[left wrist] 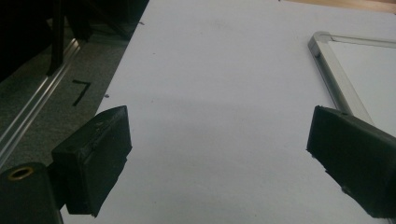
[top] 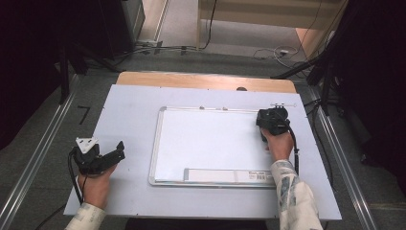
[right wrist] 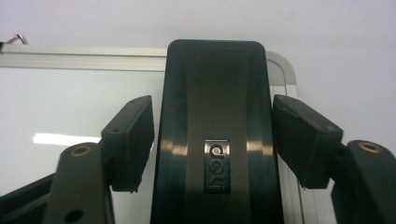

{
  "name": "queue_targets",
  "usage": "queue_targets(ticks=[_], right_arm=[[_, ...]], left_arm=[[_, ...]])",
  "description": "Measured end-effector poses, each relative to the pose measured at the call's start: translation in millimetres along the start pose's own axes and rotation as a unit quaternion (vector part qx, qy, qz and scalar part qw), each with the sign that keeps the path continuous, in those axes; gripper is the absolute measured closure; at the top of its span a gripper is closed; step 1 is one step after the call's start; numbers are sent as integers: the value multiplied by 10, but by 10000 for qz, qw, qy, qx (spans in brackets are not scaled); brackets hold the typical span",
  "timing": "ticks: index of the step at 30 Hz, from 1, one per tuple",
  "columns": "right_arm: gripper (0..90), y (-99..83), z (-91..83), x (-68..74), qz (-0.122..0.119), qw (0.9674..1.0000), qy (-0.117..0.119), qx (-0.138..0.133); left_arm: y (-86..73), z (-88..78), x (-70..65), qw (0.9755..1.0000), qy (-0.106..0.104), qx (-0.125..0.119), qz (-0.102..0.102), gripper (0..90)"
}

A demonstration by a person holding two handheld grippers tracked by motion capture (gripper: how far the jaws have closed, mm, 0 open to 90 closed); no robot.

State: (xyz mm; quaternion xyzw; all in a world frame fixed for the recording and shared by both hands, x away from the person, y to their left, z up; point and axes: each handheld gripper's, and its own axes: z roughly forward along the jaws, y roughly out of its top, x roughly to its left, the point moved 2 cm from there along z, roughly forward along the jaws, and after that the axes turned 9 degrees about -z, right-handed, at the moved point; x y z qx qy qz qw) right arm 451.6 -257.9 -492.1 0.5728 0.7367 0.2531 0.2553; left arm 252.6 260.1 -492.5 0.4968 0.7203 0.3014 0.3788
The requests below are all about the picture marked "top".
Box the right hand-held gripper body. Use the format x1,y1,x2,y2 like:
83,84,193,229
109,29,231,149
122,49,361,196
256,102,298,136

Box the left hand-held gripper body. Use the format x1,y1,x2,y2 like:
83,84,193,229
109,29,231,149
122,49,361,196
70,136,110,176

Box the person's right hand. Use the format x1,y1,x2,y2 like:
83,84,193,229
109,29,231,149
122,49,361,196
260,126,295,163

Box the person's left hand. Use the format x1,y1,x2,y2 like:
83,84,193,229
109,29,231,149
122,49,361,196
77,163,119,211

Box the black metal stand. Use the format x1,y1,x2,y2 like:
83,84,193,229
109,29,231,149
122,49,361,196
270,52,341,117
57,42,122,105

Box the white framed whiteboard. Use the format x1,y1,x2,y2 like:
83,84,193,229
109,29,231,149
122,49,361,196
147,105,288,189

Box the white paper label strip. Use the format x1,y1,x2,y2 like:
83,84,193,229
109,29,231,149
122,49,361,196
183,168,276,184

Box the wooden table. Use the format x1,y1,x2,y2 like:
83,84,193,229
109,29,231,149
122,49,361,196
115,71,298,95

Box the grey power strip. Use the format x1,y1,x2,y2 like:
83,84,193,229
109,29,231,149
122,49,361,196
136,38,165,55

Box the beige wooden furniture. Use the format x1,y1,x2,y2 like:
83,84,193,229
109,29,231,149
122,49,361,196
195,0,350,59

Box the dark cabinet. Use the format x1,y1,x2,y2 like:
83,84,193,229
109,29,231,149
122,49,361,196
95,0,147,61

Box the left hand-held gripper cable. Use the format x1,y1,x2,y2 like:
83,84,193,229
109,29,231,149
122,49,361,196
66,149,90,206

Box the hand-held gripper cable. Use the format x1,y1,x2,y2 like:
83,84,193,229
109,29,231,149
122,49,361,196
66,149,90,206
286,125,302,176

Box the right hand-held gripper cable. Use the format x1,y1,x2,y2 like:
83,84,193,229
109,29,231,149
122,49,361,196
286,125,302,176

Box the aluminium floor rail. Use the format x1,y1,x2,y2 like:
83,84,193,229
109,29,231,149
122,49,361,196
306,85,379,230
0,74,80,230

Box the white floor cable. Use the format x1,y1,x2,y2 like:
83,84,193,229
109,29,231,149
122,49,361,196
253,45,301,69

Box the black hanging cable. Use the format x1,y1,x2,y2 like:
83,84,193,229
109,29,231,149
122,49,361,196
194,0,218,52

